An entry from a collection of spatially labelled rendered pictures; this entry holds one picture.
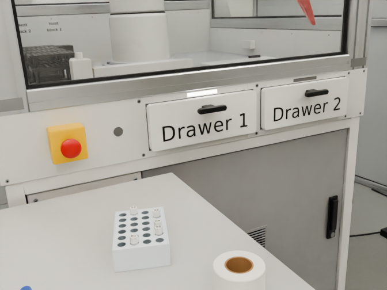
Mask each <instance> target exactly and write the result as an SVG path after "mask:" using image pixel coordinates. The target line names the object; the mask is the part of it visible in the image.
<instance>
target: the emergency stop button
mask: <svg viewBox="0 0 387 290"><path fill-rule="evenodd" d="M81 149H82V147H81V144H80V142H79V141H78V140H76V139H72V138H71V139H66V140H65V141H64V142H63V143H62V144H61V147H60V150H61V153H62V154H63V156H64V157H66V158H75V157H77V156H79V154H80V153H81Z"/></svg>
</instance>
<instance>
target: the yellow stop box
mask: <svg viewBox="0 0 387 290"><path fill-rule="evenodd" d="M46 131H47V138H48V145H49V149H50V156H51V160H52V162H53V164H55V165H57V164H61V163H67V162H73V161H79V160H83V159H88V147H87V142H86V133H85V127H84V126H83V125H82V124H81V123H71V124H64V125H56V126H52V127H47V128H46ZM71 138H72V139H76V140H78V141H79V142H80V144H81V147H82V149H81V153H80V154H79V156H77V157H75V158H66V157H64V156H63V154H62V153H61V150H60V147H61V144H62V143H63V142H64V141H65V140H66V139H71Z"/></svg>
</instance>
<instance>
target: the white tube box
mask: <svg viewBox="0 0 387 290"><path fill-rule="evenodd" d="M154 209H159V210H160V217H159V218H154V217H153V210H154ZM137 211H138V213H137V215H134V216H132V215H131V214H130V210H128V211H117V212H115V222H114V230H113V244H112V255H113V265H114V270H115V272H123V271H129V270H138V269H147V268H156V267H162V266H171V263H170V246H169V238H168V232H167V227H166V221H165V214H164V208H163V207H156V208H145V209H137ZM157 219H159V220H161V221H162V230H163V233H162V235H160V236H156V235H155V231H154V221H155V220H157ZM132 234H137V236H138V244H137V245H131V243H130V235H132Z"/></svg>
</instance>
